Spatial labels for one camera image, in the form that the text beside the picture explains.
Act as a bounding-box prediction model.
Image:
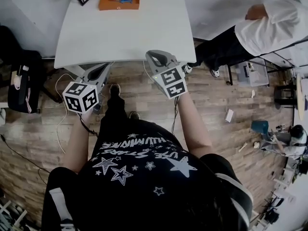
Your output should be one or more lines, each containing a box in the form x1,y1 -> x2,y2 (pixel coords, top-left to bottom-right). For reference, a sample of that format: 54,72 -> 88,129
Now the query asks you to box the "grey plastic crate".
236,61 -> 270,88

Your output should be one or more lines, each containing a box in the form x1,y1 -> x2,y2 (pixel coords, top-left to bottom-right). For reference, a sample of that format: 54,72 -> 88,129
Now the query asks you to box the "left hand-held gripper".
62,62 -> 112,115

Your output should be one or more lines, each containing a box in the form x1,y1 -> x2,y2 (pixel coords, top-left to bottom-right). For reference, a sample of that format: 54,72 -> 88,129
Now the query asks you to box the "person's black star t-shirt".
41,119 -> 254,231

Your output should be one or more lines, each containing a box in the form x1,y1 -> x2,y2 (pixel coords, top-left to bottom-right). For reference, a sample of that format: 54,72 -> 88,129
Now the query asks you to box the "black bag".
0,25 -> 46,115

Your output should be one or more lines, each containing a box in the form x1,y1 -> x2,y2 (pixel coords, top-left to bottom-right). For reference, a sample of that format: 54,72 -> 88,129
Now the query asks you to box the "person's left forearm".
63,109 -> 102,173

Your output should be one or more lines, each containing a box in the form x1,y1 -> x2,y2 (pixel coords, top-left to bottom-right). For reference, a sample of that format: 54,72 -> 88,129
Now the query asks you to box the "person's black trouser leg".
99,95 -> 128,132

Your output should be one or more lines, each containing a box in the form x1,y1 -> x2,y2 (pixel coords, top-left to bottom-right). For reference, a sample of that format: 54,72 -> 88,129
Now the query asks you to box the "white cable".
55,73 -> 71,154

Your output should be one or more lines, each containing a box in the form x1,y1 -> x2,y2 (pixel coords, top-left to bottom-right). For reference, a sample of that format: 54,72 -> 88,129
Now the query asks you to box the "thin black floor cable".
0,133 -> 51,174

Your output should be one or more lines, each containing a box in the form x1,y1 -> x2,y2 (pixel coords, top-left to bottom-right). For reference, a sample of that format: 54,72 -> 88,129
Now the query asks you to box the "blue box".
251,120 -> 269,135

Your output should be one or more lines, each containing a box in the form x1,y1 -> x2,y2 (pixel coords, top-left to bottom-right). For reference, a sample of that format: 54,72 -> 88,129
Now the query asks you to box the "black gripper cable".
78,113 -> 99,137
171,97 -> 180,136

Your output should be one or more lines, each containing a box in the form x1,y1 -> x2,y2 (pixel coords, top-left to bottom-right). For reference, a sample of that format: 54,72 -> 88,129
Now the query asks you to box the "person's right forearm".
177,91 -> 214,158

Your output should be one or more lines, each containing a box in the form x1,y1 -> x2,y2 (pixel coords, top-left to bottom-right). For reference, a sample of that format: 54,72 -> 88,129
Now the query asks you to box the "white paper sheet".
224,108 -> 234,123

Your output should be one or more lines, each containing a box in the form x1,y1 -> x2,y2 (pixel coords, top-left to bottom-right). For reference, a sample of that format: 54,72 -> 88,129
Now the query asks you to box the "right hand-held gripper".
145,49 -> 188,100

